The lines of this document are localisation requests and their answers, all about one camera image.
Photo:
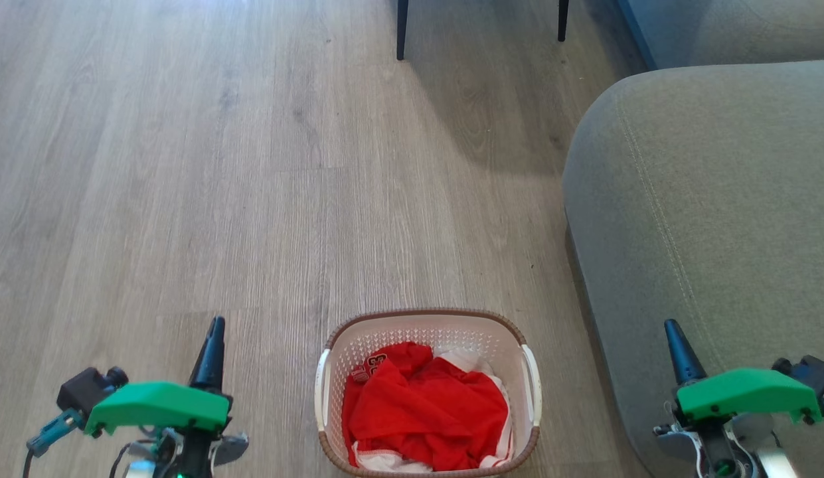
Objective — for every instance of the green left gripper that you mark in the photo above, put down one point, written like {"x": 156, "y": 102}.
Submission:
{"x": 153, "y": 405}

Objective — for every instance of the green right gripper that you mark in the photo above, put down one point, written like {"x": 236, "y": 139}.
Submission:
{"x": 743, "y": 395}

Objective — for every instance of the white laundry basket brown rim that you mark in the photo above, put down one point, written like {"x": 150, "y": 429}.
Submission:
{"x": 418, "y": 328}

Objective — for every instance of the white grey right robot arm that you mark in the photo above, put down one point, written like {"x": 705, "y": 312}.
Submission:
{"x": 724, "y": 451}

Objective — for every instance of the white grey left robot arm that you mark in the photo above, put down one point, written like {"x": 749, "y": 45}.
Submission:
{"x": 186, "y": 455}

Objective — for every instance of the grey fabric sofa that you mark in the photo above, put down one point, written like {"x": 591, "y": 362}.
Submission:
{"x": 717, "y": 172}

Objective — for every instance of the blue-grey upholstered seat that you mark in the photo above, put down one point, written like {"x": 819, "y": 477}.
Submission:
{"x": 717, "y": 30}

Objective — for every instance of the black chair leg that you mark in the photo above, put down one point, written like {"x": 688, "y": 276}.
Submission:
{"x": 564, "y": 20}
{"x": 402, "y": 30}

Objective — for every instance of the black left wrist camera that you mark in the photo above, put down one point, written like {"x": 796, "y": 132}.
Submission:
{"x": 86, "y": 388}

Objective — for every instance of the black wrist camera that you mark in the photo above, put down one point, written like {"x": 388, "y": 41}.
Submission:
{"x": 813, "y": 375}
{"x": 86, "y": 388}

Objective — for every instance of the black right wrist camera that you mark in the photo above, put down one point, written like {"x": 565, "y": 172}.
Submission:
{"x": 813, "y": 375}

